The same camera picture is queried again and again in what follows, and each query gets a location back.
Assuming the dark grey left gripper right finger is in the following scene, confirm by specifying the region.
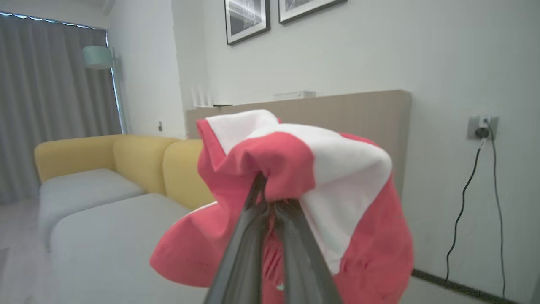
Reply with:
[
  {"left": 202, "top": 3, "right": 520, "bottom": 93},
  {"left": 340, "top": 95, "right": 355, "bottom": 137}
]
[{"left": 274, "top": 200, "right": 343, "bottom": 304}]

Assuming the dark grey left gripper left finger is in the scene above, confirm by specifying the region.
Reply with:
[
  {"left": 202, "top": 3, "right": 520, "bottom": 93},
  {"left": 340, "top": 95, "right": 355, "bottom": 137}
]
[{"left": 204, "top": 172, "right": 270, "bottom": 304}]

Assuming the red and white jersey garment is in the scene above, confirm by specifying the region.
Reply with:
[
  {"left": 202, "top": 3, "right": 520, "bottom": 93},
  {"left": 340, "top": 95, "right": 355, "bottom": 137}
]
[{"left": 150, "top": 109, "right": 415, "bottom": 304}]

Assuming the yellow and grey sofa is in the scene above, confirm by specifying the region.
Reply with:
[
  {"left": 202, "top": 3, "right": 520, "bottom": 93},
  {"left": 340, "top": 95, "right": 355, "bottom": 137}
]
[{"left": 34, "top": 134, "right": 490, "bottom": 304}]

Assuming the white router with antennas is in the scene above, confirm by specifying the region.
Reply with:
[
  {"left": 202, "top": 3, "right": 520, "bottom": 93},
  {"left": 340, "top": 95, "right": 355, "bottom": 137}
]
[{"left": 191, "top": 86, "right": 233, "bottom": 108}]

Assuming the flat white box device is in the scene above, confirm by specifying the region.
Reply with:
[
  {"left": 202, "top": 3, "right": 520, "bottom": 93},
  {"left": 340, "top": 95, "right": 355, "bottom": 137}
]
[{"left": 273, "top": 90, "right": 316, "bottom": 100}]

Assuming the large black framed picture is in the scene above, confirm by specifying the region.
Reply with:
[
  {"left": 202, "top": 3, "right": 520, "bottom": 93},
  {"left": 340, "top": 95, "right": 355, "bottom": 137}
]
[{"left": 224, "top": 0, "right": 271, "bottom": 46}]

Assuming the grey curtain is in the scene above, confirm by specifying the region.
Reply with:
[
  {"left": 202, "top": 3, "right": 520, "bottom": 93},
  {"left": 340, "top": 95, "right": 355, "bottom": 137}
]
[{"left": 0, "top": 13, "right": 123, "bottom": 205}]

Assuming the floor lamp with mint shade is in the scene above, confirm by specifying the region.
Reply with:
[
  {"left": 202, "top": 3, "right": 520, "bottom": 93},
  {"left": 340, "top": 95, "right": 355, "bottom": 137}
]
[{"left": 81, "top": 46, "right": 128, "bottom": 136}]

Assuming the small black framed picture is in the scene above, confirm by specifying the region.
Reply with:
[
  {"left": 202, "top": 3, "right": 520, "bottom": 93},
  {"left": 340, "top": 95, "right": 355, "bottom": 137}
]
[{"left": 278, "top": 0, "right": 348, "bottom": 24}]

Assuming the beige wooden wall panel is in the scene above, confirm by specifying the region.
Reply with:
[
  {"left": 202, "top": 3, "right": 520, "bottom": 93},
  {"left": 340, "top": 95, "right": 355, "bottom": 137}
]
[{"left": 186, "top": 90, "right": 412, "bottom": 199}]

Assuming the thin black power cable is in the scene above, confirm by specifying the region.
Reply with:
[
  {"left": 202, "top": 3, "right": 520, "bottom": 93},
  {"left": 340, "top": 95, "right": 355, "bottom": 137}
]
[{"left": 485, "top": 119, "right": 507, "bottom": 299}]

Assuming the grey wall socket with plug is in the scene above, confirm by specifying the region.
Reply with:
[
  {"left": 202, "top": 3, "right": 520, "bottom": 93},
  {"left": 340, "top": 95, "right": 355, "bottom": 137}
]
[{"left": 467, "top": 115, "right": 499, "bottom": 140}]

